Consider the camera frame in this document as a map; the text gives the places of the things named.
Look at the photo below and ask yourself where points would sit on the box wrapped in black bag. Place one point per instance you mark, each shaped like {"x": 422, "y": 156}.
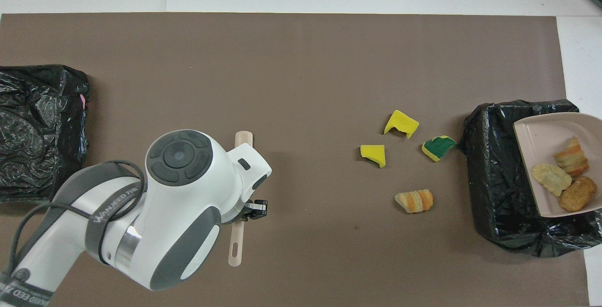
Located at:
{"x": 37, "y": 133}

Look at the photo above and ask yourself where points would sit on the small yellow sponge piece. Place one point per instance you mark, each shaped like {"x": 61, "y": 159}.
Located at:
{"x": 374, "y": 154}

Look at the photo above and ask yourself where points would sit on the pale pastry with orange stripes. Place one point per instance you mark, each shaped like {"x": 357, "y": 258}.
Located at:
{"x": 571, "y": 157}

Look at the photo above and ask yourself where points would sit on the beige plastic dustpan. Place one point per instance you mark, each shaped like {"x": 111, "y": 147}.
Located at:
{"x": 541, "y": 133}

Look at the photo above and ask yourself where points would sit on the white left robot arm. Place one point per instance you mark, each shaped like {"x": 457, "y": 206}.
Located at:
{"x": 188, "y": 203}

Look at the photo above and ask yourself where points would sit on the notched yellow sponge piece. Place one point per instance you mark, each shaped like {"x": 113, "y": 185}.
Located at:
{"x": 400, "y": 122}

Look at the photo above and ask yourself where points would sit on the beige hand brush black bristles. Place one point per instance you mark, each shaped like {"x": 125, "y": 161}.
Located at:
{"x": 236, "y": 246}

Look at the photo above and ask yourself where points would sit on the brown table mat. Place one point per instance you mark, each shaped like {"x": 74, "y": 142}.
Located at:
{"x": 282, "y": 53}

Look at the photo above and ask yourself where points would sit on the green and yellow sponge piece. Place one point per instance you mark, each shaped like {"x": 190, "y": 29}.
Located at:
{"x": 438, "y": 148}

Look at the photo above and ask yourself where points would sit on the brown fried nugget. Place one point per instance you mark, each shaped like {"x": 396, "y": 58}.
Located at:
{"x": 577, "y": 194}

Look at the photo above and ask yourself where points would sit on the pale flaky pastry piece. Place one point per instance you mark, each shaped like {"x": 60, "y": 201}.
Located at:
{"x": 550, "y": 178}

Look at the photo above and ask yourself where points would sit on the open bin with black bag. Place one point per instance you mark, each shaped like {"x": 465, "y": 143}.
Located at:
{"x": 494, "y": 184}

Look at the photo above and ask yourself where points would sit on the striped croissant bread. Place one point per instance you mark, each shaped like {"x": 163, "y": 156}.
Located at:
{"x": 414, "y": 201}

